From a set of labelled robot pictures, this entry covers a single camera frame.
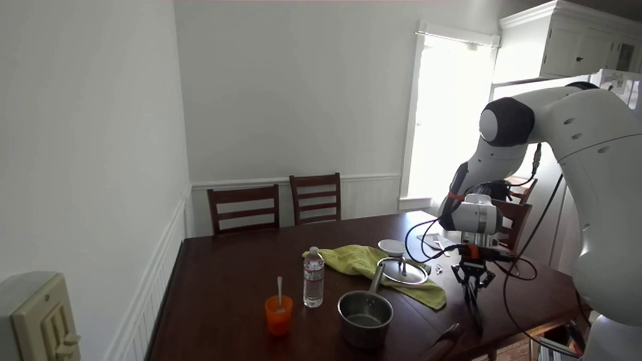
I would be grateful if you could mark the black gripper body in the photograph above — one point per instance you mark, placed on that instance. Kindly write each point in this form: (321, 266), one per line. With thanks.
(475, 259)

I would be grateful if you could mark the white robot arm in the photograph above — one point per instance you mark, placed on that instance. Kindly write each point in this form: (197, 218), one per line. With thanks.
(596, 142)

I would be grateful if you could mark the silver pot lid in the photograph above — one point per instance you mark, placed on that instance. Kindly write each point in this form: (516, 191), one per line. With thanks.
(404, 272)

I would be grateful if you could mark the silver pot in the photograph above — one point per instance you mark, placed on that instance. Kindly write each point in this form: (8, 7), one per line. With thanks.
(366, 316)

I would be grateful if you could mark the dark wooden chair right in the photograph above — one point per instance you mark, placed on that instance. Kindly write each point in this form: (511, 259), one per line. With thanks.
(515, 209)

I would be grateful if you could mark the dark wooden chair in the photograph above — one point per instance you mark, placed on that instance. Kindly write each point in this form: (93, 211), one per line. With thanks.
(316, 199)
(244, 209)
(515, 209)

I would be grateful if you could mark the white bowl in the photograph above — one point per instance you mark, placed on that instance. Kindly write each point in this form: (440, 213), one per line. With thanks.
(391, 247)

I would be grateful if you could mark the near-side wooden chair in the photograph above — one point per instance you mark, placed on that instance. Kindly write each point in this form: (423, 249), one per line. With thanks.
(446, 341)

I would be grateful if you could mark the yellow-green cloth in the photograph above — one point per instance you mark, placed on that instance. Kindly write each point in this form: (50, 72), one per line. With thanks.
(362, 262)

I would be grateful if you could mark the clear water bottle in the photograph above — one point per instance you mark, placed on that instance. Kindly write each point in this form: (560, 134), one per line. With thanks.
(314, 276)

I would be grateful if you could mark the dark wooden chair middle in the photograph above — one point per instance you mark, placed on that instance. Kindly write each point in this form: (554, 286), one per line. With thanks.
(316, 199)

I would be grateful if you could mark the white spoon in cup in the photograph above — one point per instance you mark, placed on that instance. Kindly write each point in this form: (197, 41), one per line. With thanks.
(280, 290)

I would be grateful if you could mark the orange plastic cup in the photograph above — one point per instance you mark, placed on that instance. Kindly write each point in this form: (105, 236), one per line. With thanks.
(278, 314)

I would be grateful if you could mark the dark wooden chair left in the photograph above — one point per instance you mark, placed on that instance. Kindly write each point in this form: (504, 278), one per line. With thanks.
(244, 209)

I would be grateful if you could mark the white cabinet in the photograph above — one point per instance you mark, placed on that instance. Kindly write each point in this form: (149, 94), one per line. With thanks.
(562, 38)

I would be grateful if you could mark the beige wall light switch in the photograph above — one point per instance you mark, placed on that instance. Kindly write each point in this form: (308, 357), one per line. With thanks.
(37, 320)

